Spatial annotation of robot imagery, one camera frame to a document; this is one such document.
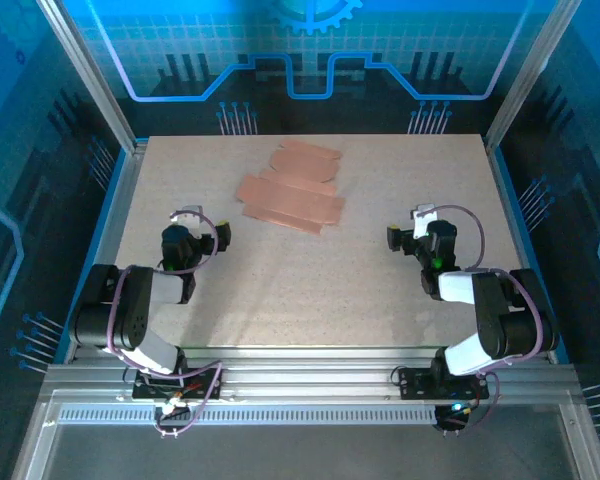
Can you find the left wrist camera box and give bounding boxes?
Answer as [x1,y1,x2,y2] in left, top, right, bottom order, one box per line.
[171,204,204,236]

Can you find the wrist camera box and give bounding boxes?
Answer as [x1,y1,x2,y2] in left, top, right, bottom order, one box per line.
[171,204,204,236]
[412,203,440,226]

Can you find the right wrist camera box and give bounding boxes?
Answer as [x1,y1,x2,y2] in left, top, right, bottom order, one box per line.
[412,203,440,226]

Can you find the aluminium side rail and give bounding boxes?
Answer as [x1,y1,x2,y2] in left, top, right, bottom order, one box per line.
[482,134,556,364]
[62,139,150,364]

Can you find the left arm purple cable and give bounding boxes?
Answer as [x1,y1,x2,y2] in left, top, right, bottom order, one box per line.
[107,208,227,437]

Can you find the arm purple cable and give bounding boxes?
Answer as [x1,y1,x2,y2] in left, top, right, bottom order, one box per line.
[427,203,545,437]
[107,208,227,437]

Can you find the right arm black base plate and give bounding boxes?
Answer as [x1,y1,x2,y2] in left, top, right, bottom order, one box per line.
[397,367,491,401]

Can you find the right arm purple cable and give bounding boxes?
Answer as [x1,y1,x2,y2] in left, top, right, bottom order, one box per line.
[427,203,545,437]

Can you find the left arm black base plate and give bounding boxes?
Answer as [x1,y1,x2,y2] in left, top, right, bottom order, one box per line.
[131,367,225,401]

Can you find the aluminium frame cross rail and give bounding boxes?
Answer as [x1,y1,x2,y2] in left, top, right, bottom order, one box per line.
[42,347,581,401]

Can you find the black round cable hub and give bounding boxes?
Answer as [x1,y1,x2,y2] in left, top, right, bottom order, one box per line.
[432,402,474,437]

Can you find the aluminium corner post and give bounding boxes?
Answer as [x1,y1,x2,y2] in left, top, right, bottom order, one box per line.
[35,0,149,154]
[482,0,584,151]

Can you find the slotted grey cable duct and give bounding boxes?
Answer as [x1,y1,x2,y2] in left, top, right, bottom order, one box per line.
[58,407,439,427]

